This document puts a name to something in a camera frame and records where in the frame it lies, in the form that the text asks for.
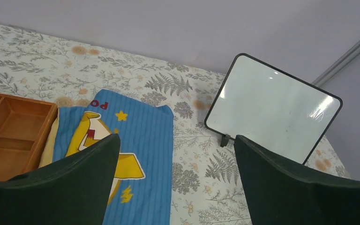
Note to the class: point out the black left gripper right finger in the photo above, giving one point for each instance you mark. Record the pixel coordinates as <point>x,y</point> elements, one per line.
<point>280,191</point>

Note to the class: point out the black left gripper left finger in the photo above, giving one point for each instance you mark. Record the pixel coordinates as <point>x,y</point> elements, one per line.
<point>71,191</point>

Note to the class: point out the black framed whiteboard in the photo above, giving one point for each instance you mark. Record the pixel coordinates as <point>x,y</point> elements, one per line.
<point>272,108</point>

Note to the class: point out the blue pikachu cloth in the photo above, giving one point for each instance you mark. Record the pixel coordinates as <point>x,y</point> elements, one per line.
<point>141,188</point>

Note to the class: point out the floral tablecloth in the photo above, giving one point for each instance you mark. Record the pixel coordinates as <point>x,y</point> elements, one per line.
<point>206,187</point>

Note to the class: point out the wooden compartment tray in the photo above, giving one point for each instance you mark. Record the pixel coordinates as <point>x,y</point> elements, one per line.
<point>24,127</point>

